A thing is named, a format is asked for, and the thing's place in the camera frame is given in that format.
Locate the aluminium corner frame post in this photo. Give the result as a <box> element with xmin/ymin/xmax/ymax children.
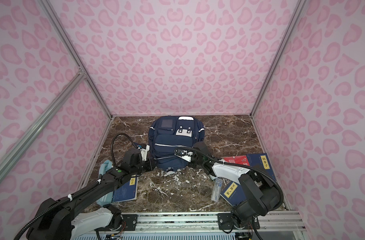
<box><xmin>37</xmin><ymin>0</ymin><xmax>113</xmax><ymax>120</ymax></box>

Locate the right aluminium corner post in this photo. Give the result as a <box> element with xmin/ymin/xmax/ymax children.
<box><xmin>250</xmin><ymin>0</ymin><xmax>309</xmax><ymax>119</ymax></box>

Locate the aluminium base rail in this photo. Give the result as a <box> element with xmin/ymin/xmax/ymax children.
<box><xmin>45</xmin><ymin>211</ymin><xmax>309</xmax><ymax>240</ymax></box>

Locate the diagonal aluminium frame bar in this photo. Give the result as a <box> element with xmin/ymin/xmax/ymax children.
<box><xmin>0</xmin><ymin>70</ymin><xmax>85</xmax><ymax>184</ymax></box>

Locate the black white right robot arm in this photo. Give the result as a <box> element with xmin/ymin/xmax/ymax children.
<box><xmin>174</xmin><ymin>142</ymin><xmax>284</xmax><ymax>228</ymax></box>

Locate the blue book yellow label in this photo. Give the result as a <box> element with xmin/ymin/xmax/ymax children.
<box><xmin>112</xmin><ymin>177</ymin><xmax>138</xmax><ymax>203</ymax></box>
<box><xmin>221</xmin><ymin>181</ymin><xmax>247</xmax><ymax>207</ymax></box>
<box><xmin>247</xmin><ymin>153</ymin><xmax>277</xmax><ymax>181</ymax></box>

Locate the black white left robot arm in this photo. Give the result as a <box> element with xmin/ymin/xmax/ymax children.
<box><xmin>15</xmin><ymin>149</ymin><xmax>157</xmax><ymax>240</ymax></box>

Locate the navy blue student backpack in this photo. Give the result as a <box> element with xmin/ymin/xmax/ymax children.
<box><xmin>148</xmin><ymin>116</ymin><xmax>205</xmax><ymax>172</ymax></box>

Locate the clear plastic pen case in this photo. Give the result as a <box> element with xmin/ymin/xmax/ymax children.
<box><xmin>211</xmin><ymin>178</ymin><xmax>223</xmax><ymax>202</ymax></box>

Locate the light blue pencil pouch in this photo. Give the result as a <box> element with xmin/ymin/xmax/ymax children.
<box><xmin>96</xmin><ymin>159</ymin><xmax>114</xmax><ymax>207</ymax></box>

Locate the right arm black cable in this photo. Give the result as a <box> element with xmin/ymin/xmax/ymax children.
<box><xmin>174</xmin><ymin>146</ymin><xmax>285</xmax><ymax>208</ymax></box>

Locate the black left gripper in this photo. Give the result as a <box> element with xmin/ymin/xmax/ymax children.
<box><xmin>131</xmin><ymin>156</ymin><xmax>159</xmax><ymax>176</ymax></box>

